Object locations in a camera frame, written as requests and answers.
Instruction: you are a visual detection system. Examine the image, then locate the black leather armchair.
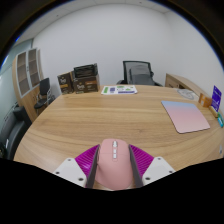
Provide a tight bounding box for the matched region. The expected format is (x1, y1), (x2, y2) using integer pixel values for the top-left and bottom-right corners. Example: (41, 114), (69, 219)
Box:
(0, 105), (33, 161)

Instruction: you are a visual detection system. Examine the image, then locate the grey backpack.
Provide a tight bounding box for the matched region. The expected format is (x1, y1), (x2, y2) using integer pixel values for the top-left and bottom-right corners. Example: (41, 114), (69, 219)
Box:
(129, 64), (156, 86)

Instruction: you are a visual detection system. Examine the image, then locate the purple upright card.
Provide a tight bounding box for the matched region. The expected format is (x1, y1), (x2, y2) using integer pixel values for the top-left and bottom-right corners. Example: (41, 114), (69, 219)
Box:
(210, 85), (223, 113)

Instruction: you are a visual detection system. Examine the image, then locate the black mesh office chair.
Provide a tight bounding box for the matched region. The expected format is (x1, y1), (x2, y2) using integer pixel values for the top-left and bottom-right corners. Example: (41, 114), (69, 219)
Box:
(116, 60), (163, 87)

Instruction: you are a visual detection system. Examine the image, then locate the black device on box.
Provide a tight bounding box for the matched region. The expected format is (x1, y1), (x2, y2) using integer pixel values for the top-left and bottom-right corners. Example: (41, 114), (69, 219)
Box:
(73, 63), (99, 79)

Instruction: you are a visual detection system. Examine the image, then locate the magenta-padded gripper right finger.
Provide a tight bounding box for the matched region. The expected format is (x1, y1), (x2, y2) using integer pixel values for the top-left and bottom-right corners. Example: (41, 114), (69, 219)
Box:
(128, 143), (177, 188)

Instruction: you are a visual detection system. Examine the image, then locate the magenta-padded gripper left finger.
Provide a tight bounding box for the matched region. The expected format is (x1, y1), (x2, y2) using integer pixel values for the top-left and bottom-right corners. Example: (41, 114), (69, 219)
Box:
(53, 143), (101, 189)

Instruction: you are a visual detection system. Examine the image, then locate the pink computer mouse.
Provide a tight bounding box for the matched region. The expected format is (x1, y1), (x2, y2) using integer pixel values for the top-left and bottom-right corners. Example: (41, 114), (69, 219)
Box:
(95, 138), (134, 191)

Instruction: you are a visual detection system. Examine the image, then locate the large brown cardboard box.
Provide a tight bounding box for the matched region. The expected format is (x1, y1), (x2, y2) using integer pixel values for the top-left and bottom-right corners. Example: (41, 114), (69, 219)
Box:
(72, 74), (101, 94)

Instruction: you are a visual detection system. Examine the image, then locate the pink and blue mouse pad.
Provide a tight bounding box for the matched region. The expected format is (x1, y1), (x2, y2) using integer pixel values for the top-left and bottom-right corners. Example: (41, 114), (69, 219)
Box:
(160, 100), (212, 135)

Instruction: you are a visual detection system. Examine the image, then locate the orange cardboard box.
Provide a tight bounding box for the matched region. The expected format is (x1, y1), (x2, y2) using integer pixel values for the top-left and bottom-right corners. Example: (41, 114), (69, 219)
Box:
(198, 93), (213, 108)

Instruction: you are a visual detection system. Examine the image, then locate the small black chair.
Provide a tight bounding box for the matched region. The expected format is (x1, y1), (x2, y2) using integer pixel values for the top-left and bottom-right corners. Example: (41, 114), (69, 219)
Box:
(34, 77), (56, 116)

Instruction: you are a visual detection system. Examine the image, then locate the wooden shelf unit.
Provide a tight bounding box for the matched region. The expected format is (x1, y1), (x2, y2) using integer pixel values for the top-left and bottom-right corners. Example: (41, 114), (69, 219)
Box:
(11, 48), (44, 123)

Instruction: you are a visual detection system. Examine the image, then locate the blue small box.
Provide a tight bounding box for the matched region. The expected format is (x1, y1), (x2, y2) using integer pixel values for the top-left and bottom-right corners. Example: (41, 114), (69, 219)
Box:
(217, 113), (224, 129)

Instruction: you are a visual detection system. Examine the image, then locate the wooden side desk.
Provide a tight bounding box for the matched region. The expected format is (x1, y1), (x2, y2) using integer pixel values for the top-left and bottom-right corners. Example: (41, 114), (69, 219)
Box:
(164, 73), (209, 98)

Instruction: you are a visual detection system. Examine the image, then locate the white printed paper sheet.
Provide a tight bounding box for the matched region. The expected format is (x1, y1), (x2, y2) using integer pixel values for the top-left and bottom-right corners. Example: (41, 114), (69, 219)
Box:
(100, 85), (138, 96)

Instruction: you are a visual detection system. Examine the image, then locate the small brown cardboard box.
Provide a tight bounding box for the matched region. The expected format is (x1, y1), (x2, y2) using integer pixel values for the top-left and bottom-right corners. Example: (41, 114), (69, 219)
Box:
(56, 71), (75, 96)

